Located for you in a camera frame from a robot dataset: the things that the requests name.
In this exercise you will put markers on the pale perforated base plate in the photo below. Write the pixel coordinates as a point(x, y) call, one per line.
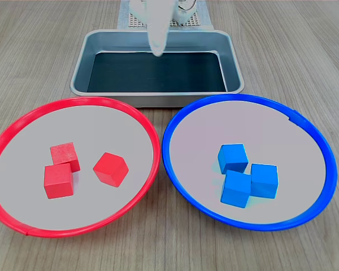
point(134, 25)

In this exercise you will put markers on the black mat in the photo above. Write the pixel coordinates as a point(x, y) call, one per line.
point(158, 73)

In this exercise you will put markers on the red cube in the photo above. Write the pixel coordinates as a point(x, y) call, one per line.
point(110, 169)
point(58, 182)
point(63, 152)

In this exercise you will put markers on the blue cube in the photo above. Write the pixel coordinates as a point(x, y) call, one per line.
point(236, 189)
point(265, 180)
point(233, 156)

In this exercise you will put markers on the red-rimmed white plate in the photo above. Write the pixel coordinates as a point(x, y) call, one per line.
point(87, 127)

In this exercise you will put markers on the translucent tape sheet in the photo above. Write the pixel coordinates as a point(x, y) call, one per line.
point(121, 17)

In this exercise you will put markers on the steel tray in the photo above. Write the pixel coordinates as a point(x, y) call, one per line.
point(82, 70)

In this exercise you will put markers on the blue-rimmed white plate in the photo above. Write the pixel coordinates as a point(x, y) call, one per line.
point(200, 135)

